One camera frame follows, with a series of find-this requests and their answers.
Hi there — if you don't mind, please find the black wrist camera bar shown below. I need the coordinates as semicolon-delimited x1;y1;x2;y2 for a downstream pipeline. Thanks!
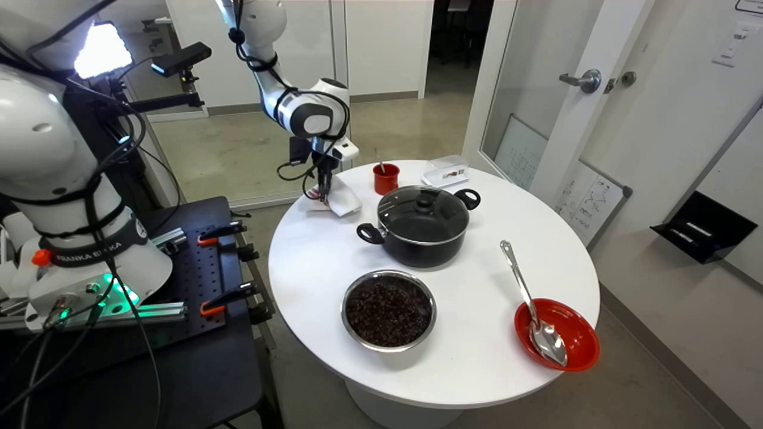
285;135;314;167

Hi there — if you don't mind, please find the bright panel lamp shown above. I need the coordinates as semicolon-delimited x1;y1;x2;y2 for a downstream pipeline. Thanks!
72;19;136;84

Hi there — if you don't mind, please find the metal spoon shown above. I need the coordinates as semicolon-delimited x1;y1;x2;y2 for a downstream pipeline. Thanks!
496;239;571;369

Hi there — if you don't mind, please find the small whiteboard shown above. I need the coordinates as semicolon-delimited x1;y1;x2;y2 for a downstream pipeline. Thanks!
552;161;633;248

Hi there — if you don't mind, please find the black stereo camera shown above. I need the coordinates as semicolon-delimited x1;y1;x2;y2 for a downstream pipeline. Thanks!
147;38;214;79

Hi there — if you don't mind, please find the white towel with red stripes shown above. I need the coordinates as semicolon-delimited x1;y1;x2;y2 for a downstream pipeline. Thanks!
302;170;367;220

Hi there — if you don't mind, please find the glass pot lid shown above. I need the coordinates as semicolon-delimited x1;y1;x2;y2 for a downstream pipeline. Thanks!
373;183;471;248

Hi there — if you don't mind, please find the clear plastic container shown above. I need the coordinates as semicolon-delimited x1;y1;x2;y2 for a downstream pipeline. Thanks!
420;161;471;192

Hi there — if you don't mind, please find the steel bowl of coffee beans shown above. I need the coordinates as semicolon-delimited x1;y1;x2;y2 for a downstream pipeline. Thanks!
338;268;441;355

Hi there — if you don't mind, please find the orange handled clamp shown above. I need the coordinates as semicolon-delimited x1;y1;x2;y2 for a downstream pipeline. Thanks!
196;220;263;266
197;280;263;323

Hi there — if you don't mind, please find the white door with glass panel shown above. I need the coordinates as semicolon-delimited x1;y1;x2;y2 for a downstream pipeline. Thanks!
475;0;662;210

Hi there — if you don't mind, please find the black robot cart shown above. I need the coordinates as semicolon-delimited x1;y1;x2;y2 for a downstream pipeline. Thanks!
0;196;282;429

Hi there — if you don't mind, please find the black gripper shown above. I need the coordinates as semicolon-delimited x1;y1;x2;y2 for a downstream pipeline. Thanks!
308;137;363;204

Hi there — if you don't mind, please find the red bowl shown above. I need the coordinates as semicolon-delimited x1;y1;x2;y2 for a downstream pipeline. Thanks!
512;297;602;374

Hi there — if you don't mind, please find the red mug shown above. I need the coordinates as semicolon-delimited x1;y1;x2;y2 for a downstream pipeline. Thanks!
370;161;403;198

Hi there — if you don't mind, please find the black cooking pot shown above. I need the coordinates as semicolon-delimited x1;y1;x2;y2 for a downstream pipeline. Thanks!
355;183;484;273

